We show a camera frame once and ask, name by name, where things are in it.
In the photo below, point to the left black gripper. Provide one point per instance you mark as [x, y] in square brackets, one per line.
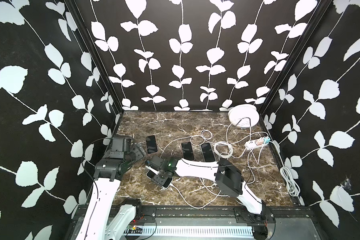
[139, 151]

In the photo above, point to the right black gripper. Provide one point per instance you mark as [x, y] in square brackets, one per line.
[157, 181]

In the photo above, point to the phone with blue-grey case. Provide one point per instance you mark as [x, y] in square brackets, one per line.
[151, 144]

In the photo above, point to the phone with white case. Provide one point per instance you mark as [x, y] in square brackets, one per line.
[159, 179]

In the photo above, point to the phone with pink case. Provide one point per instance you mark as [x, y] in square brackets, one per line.
[187, 151]

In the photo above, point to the phone with mint case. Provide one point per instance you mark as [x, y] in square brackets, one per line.
[208, 153]

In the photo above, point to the white charging cable pink phone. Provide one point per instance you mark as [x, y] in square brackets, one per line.
[183, 138]

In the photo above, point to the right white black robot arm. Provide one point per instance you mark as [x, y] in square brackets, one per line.
[228, 178]

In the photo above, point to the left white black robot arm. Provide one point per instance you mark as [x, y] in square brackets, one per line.
[108, 175]

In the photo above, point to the white round plate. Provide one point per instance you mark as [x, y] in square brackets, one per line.
[244, 116]

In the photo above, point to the white power strip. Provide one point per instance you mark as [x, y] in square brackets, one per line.
[257, 143]

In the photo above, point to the white perforated cable duct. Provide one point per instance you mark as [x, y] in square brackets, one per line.
[192, 231]

